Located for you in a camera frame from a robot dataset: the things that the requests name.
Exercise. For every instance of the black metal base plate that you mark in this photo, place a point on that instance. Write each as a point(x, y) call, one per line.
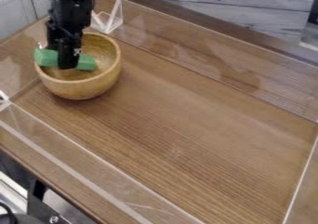
point(38, 210)

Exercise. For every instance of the clear acrylic tray wall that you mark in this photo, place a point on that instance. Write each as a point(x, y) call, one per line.
point(101, 190)

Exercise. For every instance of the green rectangular block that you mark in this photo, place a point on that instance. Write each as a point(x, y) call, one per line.
point(49, 58)

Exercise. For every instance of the clear acrylic corner bracket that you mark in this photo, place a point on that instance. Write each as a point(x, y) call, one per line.
point(106, 22)

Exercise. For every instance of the black table leg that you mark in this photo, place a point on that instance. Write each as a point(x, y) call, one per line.
point(37, 189)

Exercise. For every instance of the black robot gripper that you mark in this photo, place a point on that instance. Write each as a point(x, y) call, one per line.
point(69, 17)

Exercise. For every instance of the brown wooden bowl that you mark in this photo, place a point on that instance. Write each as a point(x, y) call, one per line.
point(78, 85)

